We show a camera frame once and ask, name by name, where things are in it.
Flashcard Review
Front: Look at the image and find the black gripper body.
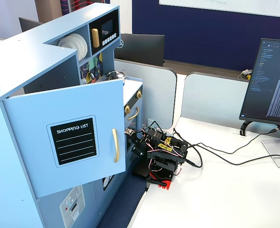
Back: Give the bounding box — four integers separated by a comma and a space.
130, 139, 150, 162

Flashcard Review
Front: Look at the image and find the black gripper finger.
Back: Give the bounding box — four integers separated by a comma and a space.
128, 133, 143, 146
130, 146, 140, 162

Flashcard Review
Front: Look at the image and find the blue door with round window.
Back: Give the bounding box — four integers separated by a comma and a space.
94, 171, 129, 228

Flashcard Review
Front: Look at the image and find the blue ice dispenser door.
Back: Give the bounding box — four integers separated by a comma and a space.
36, 180, 99, 228

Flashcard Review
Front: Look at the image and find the blue shopping list cabinet door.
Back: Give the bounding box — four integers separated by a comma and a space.
2, 79, 127, 199

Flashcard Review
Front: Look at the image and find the blue toy kitchen cabinet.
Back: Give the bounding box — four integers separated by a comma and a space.
0, 2, 144, 228

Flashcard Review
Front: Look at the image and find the red table clamp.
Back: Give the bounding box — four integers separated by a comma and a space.
149, 171, 173, 190

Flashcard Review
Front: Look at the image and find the grey desk divider panel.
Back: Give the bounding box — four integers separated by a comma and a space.
180, 72, 250, 124
114, 59, 178, 130

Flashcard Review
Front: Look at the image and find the small metal pot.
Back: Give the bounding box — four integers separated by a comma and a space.
106, 70, 119, 80

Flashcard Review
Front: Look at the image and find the colourful backsplash panel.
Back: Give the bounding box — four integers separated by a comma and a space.
79, 52, 104, 85

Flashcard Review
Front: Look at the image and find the dark switched-off monitor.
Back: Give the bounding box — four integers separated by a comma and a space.
18, 17, 45, 33
114, 33, 166, 67

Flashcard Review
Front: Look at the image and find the white toy plate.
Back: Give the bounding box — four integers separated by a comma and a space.
57, 35, 79, 51
77, 38, 88, 60

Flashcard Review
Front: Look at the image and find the white plates stack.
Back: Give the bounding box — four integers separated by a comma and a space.
68, 33, 85, 59

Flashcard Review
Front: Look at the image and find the silver monitor stand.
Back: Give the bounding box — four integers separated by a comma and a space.
261, 125, 280, 169

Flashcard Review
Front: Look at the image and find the lit computer monitor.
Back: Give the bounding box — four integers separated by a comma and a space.
239, 38, 280, 127

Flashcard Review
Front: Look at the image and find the red and blue striped poster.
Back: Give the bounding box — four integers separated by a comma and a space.
60, 0, 111, 13

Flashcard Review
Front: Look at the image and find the white whiteboard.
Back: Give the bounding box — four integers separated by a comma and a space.
159, 0, 280, 19

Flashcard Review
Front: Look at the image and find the long gold door handle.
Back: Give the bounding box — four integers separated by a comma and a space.
112, 128, 120, 163

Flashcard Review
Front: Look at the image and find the curved gold oven handle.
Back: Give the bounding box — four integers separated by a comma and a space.
127, 106, 140, 121

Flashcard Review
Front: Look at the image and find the black cable with plug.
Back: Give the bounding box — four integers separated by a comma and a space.
173, 127, 280, 169

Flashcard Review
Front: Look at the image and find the long black cable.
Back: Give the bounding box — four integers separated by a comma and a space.
177, 142, 280, 167

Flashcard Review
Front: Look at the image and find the gold microwave handle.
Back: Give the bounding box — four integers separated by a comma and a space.
91, 28, 100, 48

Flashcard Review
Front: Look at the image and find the toy microwave with gold handle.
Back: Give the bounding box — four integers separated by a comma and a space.
89, 9, 120, 57

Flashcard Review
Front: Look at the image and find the yellow and white cable pile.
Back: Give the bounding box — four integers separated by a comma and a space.
237, 68, 252, 81

